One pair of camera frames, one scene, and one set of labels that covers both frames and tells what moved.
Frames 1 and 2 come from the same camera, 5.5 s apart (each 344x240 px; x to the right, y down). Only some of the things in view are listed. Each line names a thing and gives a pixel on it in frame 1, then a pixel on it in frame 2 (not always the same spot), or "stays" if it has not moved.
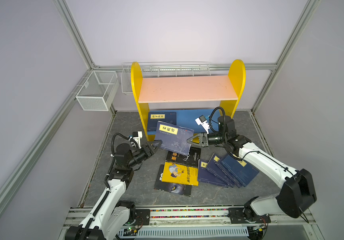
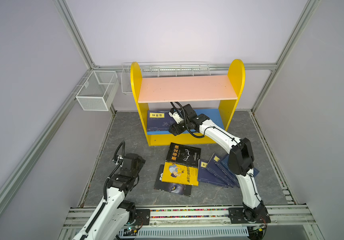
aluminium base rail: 205,223 stays
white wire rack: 163,69 stays
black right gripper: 200,136 → 175,130
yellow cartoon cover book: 178,173 stays
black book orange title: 192,159 stays
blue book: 174,138 → 158,122
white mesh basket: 97,93 stays
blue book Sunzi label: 154,117 → 158,131
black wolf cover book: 177,188 stays
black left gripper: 156,146 → 140,163
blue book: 220,164 stays
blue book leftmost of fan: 205,175 stays
